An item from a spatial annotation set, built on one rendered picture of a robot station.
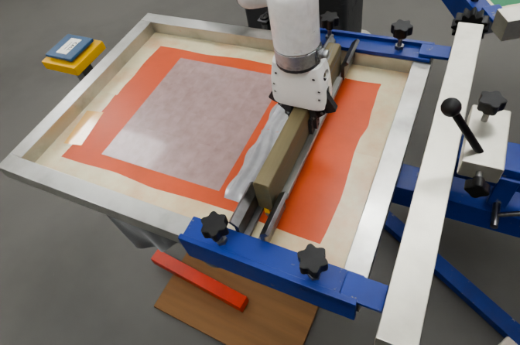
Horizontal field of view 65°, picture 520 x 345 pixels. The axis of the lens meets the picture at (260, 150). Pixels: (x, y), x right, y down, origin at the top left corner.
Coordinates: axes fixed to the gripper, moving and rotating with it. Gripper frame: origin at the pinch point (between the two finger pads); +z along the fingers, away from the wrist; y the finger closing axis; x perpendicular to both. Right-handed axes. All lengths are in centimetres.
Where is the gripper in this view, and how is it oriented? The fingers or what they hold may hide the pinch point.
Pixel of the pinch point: (303, 120)
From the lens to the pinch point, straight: 79.7
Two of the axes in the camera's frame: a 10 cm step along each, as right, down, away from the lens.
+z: 1.5, 6.2, 7.7
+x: -4.1, 7.5, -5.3
